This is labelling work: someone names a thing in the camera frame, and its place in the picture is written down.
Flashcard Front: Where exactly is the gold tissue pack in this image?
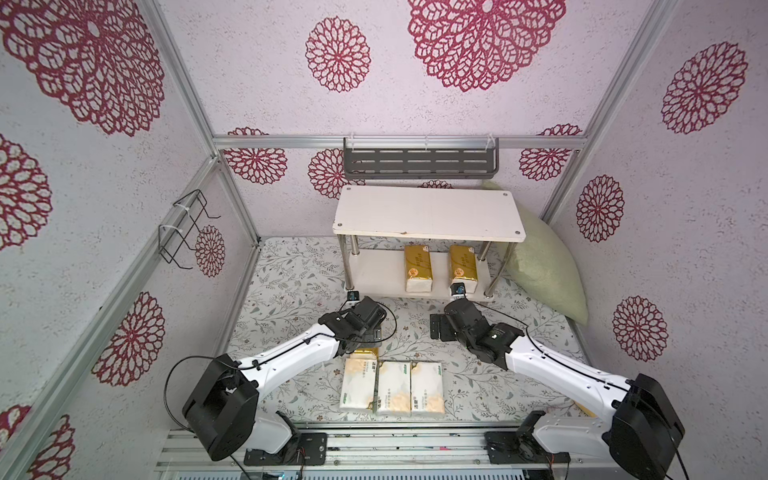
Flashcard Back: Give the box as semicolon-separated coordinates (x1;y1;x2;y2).
404;245;433;293
449;244;479;294
350;345;379;361

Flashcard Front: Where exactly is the white tissue pack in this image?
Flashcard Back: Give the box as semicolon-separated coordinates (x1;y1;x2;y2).
375;360;411;416
339;355;378;412
411;362;445;416

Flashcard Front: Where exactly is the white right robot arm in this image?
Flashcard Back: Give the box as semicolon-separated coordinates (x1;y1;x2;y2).
430;297;685;479

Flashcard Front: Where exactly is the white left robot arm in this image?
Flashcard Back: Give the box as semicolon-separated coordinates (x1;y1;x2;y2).
182;297;392;464

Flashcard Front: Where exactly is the white two-tier shelf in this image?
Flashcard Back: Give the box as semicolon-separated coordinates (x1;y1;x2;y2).
332;185;526;302

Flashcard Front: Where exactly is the light green pillow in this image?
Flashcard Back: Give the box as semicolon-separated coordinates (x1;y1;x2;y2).
505;200;589;326

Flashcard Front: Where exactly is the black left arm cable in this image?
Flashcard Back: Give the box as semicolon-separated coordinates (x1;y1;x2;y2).
163;299;398;480

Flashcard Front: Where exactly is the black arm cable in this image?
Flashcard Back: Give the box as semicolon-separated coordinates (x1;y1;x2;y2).
163;299;398;480
473;301;691;480

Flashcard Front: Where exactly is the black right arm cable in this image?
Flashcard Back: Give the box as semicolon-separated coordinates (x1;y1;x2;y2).
473;301;691;480

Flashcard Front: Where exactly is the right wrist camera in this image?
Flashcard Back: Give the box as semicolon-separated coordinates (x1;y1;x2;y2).
450;282;467;300

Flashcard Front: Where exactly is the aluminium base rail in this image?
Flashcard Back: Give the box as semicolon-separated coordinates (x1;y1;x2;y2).
150;423;628;479

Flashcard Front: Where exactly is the grey wall-mounted metal rack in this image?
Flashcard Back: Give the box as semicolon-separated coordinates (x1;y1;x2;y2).
342;137;499;180

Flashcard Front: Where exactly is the black wire wall rack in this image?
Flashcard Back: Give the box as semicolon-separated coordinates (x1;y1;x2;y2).
156;188;221;270

